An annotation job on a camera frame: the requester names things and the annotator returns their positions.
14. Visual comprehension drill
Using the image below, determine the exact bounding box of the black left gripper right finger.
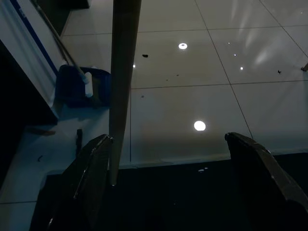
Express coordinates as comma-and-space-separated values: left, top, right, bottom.
224, 131, 308, 231

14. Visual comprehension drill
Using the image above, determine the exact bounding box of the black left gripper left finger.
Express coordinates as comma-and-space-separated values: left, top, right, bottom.
30, 134, 114, 231

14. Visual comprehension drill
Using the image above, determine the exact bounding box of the black plastic strip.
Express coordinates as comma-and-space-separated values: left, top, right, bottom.
76, 128, 84, 156

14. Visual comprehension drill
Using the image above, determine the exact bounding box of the brown wood scrap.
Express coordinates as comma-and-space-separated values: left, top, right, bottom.
26, 127, 56, 137

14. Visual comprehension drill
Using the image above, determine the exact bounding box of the black floor mat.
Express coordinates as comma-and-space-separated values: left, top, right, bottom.
44, 151, 308, 231

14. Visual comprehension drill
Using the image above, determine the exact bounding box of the dark cabinet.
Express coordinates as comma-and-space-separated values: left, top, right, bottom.
0, 39, 58, 191

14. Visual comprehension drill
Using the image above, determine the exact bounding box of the blue plastic dustpan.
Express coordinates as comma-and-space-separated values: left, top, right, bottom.
54, 64, 112, 108

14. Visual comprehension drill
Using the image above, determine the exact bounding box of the white panel with blue stripe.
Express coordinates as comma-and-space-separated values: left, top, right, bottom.
0, 0, 60, 120

